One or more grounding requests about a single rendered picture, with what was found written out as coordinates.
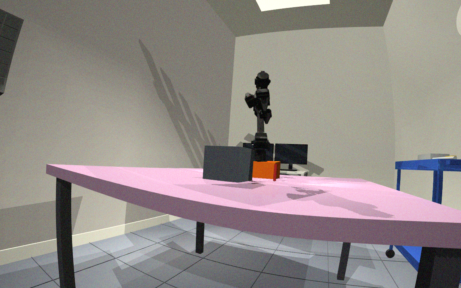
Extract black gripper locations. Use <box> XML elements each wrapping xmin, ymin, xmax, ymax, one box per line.
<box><xmin>256</xmin><ymin>88</ymin><xmax>272</xmax><ymax>124</ymax></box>

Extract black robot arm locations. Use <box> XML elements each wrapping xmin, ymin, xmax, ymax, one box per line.
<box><xmin>245</xmin><ymin>71</ymin><xmax>271</xmax><ymax>162</ymax></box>

